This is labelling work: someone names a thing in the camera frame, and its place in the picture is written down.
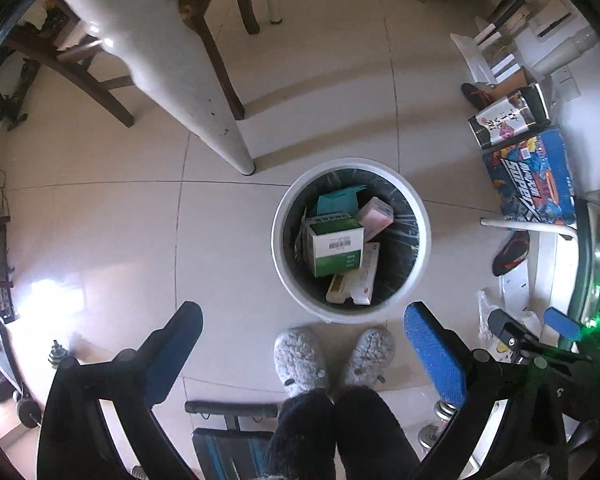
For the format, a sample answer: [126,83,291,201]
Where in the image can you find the wooden chair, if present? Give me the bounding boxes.
[10,0,262,129]

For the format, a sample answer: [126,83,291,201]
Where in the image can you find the white rod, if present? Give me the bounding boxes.
[481,216,579,241]

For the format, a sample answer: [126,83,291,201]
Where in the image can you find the brown cardboard box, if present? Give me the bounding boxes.
[500,66,540,95]

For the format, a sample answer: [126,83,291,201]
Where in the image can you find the white round trash bin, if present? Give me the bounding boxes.
[272,158,432,324]

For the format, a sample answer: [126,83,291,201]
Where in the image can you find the black red shoe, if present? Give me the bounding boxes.
[461,82,497,110]
[491,230,531,277]

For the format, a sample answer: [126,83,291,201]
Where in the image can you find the black and white box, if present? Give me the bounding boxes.
[468,85,551,151]

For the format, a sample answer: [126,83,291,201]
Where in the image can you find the teal box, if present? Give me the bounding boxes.
[316,186,368,217]

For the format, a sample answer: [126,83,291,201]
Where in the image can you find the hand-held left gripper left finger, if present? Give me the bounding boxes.
[37,301,204,480]

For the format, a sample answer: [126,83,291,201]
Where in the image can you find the white paper sheet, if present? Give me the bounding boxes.
[450,32,496,85]

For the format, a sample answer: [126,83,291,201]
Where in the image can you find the small pink box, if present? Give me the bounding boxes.
[356,197,395,241]

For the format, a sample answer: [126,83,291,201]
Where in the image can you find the black blue weight bench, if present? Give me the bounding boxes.
[184,400,280,480]

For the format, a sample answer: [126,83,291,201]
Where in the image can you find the grey fluffy slipper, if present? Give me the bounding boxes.
[341,327,397,388]
[274,327,328,397]

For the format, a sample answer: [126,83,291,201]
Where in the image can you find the blue printed carton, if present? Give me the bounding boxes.
[482,127,579,227]

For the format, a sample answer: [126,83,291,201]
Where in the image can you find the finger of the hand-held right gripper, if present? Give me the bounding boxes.
[544,307,586,346]
[487,309,551,358]

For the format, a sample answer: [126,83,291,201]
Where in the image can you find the white green cardboard box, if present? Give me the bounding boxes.
[300,211,366,278]

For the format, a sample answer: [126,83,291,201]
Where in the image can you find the dark fleece pants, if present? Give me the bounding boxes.
[264,386,422,480]

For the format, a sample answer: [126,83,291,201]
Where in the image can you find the white table leg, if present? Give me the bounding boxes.
[50,0,287,177]

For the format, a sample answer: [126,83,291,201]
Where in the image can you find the metal dumbbell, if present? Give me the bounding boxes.
[417,394,464,457]
[47,340,77,370]

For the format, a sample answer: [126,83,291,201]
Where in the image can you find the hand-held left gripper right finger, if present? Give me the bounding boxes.
[403,301,568,480]

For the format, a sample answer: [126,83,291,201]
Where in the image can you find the black exercise stand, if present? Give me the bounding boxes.
[0,55,32,132]

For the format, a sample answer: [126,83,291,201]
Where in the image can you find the white striped box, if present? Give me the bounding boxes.
[326,242,381,307]

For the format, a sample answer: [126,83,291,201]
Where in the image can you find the black weight plate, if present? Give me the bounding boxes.
[14,395,44,429]

